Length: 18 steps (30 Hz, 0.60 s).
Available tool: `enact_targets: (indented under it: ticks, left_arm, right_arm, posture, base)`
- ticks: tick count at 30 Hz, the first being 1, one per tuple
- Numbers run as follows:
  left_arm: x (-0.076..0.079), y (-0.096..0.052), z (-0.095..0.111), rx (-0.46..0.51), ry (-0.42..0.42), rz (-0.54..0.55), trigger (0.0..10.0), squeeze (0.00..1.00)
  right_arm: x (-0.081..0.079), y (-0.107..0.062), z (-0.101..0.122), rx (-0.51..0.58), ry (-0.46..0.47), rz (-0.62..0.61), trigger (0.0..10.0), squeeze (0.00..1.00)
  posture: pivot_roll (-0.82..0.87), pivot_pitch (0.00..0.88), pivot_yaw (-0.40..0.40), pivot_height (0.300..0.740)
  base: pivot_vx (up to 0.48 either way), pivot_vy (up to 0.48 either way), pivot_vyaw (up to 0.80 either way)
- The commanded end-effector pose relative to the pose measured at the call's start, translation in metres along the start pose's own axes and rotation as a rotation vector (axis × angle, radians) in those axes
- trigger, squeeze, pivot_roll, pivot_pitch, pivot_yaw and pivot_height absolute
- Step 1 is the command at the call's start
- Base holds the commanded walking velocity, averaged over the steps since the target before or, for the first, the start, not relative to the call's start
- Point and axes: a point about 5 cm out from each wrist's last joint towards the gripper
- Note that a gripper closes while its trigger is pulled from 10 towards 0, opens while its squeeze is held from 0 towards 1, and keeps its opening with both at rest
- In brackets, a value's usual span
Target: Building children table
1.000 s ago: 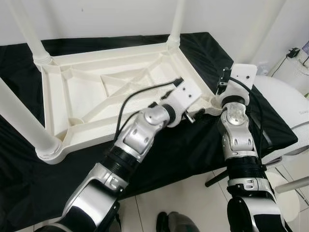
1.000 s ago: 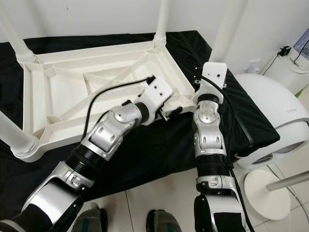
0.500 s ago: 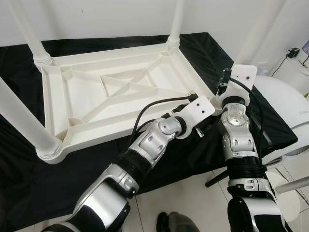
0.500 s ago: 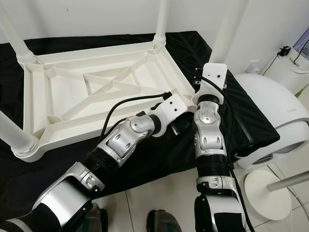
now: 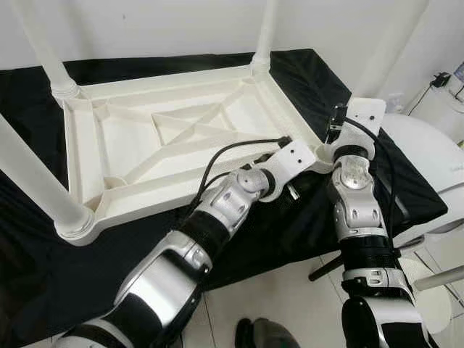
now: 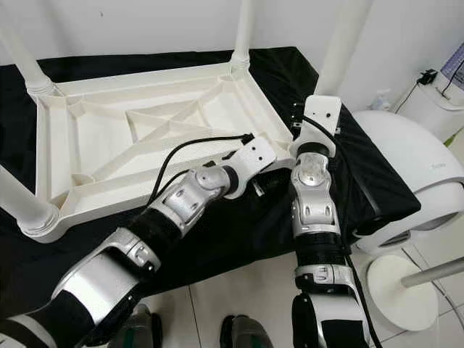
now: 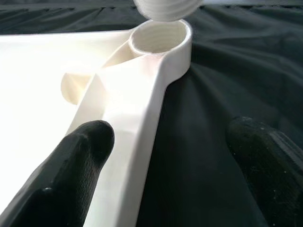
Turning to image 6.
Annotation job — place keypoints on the grey robot right leg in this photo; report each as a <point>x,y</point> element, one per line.
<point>250,333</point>

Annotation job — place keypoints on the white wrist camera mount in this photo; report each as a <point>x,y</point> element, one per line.
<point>254,154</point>
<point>322,112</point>

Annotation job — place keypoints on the black table cloth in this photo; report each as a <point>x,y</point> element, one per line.
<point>232,239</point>

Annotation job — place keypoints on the white wall socket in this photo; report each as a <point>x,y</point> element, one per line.
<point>383,98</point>

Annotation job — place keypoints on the grey robot left leg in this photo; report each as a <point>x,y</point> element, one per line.
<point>134,330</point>

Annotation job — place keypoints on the white box appliance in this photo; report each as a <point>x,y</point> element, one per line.
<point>435,109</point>

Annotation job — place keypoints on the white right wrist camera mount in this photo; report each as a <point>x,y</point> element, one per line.
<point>322,112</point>

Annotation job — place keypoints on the white plastic table top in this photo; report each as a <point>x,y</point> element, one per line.
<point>58,145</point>

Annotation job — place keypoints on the black power plug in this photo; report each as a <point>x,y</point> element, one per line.
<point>428,76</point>

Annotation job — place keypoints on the grey robot leg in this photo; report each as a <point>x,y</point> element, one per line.
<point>134,330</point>
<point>250,333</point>

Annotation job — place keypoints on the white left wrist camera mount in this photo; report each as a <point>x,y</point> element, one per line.
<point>254,154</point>

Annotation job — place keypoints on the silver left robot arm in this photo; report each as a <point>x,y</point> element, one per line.
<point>188,199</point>

